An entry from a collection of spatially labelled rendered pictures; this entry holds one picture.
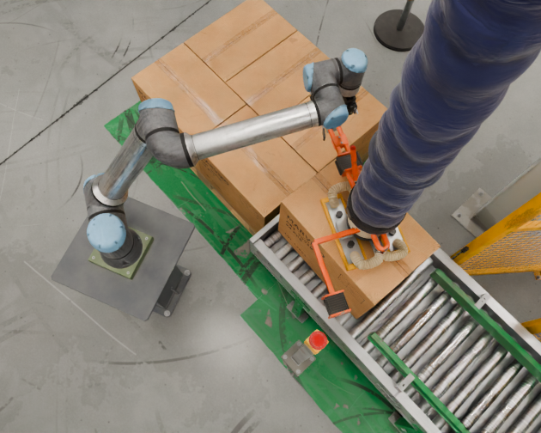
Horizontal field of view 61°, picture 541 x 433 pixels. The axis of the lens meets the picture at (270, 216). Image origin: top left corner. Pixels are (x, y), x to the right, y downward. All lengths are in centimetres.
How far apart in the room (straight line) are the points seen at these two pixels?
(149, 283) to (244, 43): 161
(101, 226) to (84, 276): 38
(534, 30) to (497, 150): 272
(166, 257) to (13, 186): 159
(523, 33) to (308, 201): 132
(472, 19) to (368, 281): 128
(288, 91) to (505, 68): 195
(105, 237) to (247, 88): 133
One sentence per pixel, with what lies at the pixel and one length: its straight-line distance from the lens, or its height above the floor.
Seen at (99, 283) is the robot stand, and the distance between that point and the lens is 227.
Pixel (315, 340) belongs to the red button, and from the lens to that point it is 182.
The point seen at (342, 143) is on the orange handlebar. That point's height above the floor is 109.
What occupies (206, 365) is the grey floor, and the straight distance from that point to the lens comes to 286.
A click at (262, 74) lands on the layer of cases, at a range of 290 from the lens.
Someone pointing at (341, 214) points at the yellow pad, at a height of 100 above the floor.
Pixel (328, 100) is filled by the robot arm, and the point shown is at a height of 157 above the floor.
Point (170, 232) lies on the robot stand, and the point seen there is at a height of 75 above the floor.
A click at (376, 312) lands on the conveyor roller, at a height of 55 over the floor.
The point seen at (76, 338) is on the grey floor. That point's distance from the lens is 306.
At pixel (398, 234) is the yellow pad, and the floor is 97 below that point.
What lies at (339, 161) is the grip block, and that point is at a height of 110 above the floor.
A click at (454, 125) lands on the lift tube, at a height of 195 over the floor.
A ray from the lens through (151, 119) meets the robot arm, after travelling 158.
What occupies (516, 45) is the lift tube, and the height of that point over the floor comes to 220.
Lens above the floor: 284
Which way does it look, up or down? 69 degrees down
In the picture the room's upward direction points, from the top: 3 degrees clockwise
